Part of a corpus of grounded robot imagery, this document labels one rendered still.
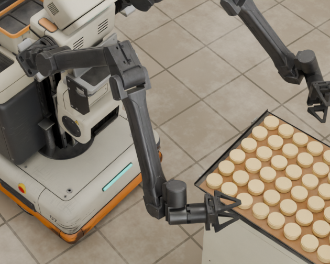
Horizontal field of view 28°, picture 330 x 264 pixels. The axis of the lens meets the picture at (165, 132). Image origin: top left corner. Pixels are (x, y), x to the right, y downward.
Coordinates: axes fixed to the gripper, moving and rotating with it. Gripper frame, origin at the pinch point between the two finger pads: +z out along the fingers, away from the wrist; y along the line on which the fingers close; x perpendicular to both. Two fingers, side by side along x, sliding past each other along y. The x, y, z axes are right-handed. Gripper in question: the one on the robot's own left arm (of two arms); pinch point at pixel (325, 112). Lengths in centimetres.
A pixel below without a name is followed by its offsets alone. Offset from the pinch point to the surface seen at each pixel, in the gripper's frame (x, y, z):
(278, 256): 20.1, 20.8, 38.9
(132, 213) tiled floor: 63, 100, -31
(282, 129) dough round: 13.1, 6.6, 0.6
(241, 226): 30.1, 17.9, 29.0
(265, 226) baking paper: 25.1, 8.4, 35.2
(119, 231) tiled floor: 69, 100, -22
